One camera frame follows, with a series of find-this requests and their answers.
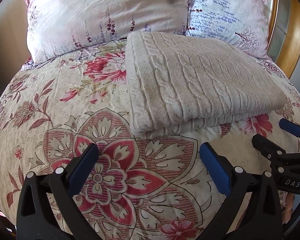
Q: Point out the wooden headboard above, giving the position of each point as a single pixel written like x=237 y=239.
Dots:
x=298 y=42

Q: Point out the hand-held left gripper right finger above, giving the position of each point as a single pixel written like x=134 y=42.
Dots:
x=213 y=167

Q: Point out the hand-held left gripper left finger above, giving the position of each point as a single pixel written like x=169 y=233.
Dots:
x=83 y=167

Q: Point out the floral duvet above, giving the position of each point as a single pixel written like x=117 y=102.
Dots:
x=65 y=100

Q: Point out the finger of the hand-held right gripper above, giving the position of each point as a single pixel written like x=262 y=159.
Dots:
x=265 y=146
x=291 y=127

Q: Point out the blue lavender tree print pillow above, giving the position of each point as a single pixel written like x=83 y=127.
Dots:
x=222 y=10

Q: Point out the pink floral print pillow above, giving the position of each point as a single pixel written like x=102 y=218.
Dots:
x=102 y=12

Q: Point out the glass panel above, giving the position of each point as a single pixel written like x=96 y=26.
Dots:
x=281 y=30

